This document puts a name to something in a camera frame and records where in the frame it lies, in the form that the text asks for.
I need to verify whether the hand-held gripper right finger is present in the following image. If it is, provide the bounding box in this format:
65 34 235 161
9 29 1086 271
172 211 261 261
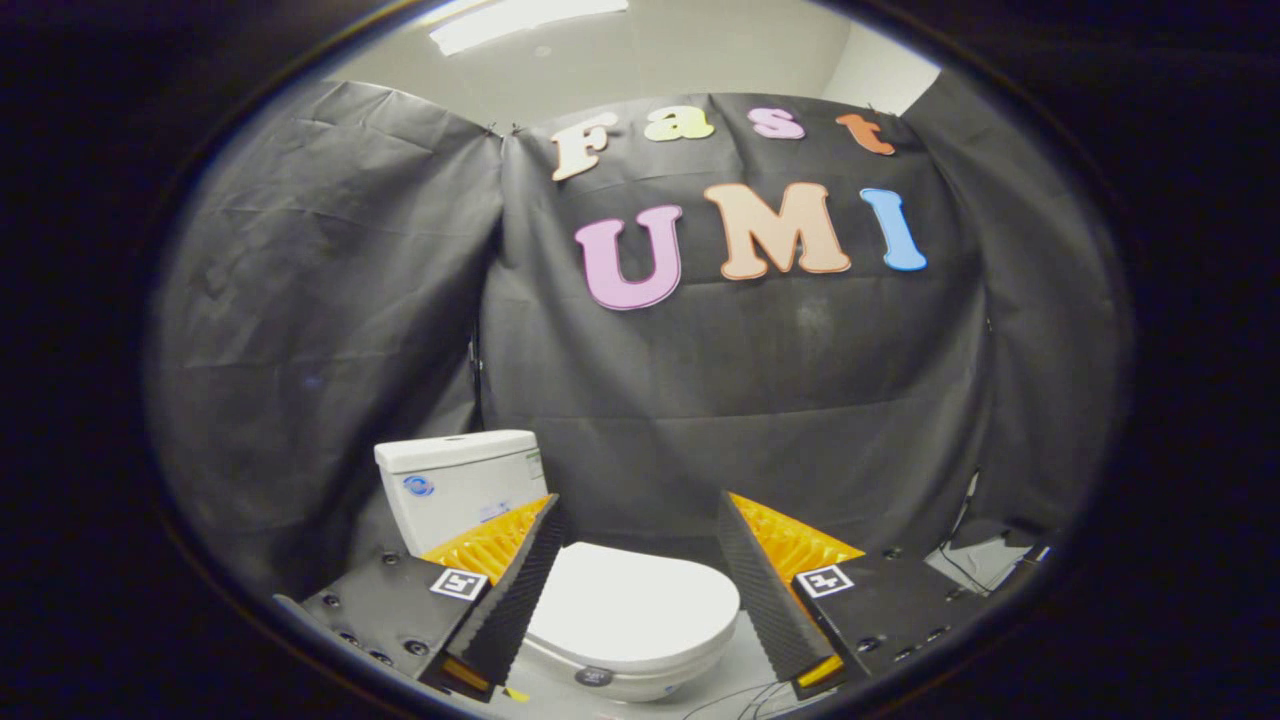
717 490 1001 701

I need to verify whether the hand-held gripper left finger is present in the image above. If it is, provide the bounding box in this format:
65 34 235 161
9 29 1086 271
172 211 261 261
275 493 571 704

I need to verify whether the white toilet lid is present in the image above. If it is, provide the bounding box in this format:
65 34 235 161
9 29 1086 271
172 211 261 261
525 542 741 673

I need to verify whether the white toilet seat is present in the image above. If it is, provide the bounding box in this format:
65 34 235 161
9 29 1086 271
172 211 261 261
522 625 739 689

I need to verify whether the white ceramic toilet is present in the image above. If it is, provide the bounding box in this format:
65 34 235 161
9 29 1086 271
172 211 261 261
375 430 739 703

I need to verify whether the black backdrop cloth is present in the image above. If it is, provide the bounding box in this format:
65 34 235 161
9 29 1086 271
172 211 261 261
150 75 1126 601

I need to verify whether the thin black cable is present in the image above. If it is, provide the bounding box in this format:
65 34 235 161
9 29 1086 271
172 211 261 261
938 470 1001 597
680 680 831 720

